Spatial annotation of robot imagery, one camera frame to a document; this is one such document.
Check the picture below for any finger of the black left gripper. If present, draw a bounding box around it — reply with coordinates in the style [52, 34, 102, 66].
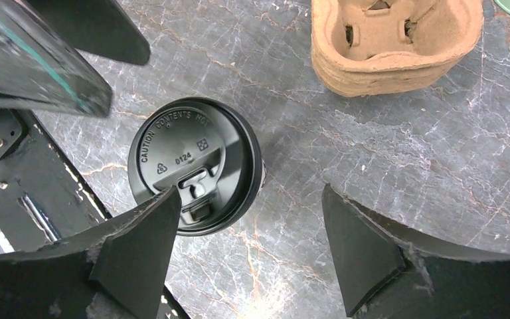
[0, 1, 113, 118]
[27, 0, 151, 66]

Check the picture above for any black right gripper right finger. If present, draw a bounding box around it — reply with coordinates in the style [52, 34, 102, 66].
[321, 185, 510, 318]

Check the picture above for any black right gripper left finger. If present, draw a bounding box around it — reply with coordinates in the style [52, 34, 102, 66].
[0, 187, 181, 318]

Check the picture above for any black plastic cup lid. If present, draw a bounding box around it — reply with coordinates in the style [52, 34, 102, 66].
[127, 97, 266, 237]

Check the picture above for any brown pulp cup carrier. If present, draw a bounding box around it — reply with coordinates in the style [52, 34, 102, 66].
[311, 0, 483, 97]

